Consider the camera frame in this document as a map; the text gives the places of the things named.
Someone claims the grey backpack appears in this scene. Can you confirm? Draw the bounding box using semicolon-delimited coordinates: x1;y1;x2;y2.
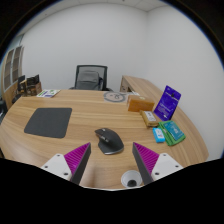
75;70;104;91

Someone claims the colourful printed leaflet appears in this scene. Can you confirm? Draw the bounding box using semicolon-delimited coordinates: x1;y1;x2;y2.
36;88;62;99

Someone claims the large black office chair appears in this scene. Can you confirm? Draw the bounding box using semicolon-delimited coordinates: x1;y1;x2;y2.
0;99;9;125

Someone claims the wooden side desk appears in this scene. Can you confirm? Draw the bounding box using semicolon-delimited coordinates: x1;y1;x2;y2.
119;75;166;98

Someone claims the black mesh office chair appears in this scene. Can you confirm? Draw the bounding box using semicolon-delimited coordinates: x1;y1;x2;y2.
69;64;114;92

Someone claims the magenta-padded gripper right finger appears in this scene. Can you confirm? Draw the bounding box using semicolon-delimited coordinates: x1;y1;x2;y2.
132;142;184;186

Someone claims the dark grey computer mouse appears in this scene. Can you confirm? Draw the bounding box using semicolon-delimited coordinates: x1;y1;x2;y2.
94;127;125;156

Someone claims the black cardboard box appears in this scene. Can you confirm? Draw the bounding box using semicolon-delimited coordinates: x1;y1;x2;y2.
26;74;41;88

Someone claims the white paper cup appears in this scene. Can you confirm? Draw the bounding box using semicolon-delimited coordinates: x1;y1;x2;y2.
120;169;144;188

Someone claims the dark grey mouse pad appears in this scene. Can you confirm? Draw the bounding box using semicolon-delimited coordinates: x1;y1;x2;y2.
23;107;73;139

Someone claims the wooden shelf unit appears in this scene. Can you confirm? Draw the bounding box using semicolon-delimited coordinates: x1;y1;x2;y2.
1;45;26;108

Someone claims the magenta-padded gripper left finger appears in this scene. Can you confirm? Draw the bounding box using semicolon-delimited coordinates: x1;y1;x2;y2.
40;142;92;186

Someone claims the small tan box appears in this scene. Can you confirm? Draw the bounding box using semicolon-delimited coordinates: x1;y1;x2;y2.
139;109;160;128

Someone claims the orange-brown cardboard box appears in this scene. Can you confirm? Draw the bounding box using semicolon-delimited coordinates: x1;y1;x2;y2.
126;95;156;113

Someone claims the green flat package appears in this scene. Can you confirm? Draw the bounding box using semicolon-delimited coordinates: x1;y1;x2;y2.
157;120;187;147

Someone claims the small dark cardboard box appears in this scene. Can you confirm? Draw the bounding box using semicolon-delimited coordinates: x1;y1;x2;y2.
19;79;29;96

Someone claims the small blue box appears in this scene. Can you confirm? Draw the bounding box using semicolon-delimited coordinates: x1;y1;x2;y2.
152;127;166;144

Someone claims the purple upright card package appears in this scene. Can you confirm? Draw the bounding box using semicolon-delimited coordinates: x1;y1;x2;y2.
153;85;182;122

